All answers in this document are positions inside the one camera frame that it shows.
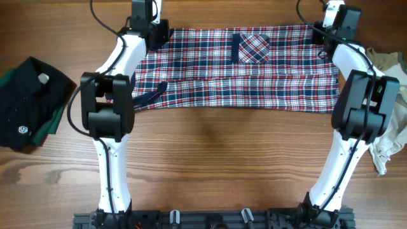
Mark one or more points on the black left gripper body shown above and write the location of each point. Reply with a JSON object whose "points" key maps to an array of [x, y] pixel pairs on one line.
{"points": [[161, 30]]}

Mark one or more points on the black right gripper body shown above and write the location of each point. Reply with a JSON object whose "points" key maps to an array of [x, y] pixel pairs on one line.
{"points": [[320, 33]]}

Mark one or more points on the plaid sleeveless shirt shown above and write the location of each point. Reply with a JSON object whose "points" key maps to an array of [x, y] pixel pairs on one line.
{"points": [[275, 67]]}

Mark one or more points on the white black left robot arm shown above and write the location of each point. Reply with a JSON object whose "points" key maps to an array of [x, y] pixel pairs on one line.
{"points": [[107, 113]]}

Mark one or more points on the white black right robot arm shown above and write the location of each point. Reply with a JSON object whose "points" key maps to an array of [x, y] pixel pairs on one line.
{"points": [[360, 116]]}

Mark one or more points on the beige crumpled garment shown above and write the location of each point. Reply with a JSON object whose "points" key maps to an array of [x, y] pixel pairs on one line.
{"points": [[394, 138]]}

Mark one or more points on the black folded polo shirt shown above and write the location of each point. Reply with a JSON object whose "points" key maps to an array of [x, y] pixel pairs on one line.
{"points": [[28, 101]]}

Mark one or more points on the green folded shirt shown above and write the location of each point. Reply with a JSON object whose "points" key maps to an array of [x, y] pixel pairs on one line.
{"points": [[47, 127]]}

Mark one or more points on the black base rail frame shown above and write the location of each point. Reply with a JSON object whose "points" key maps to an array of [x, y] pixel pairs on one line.
{"points": [[272, 218]]}

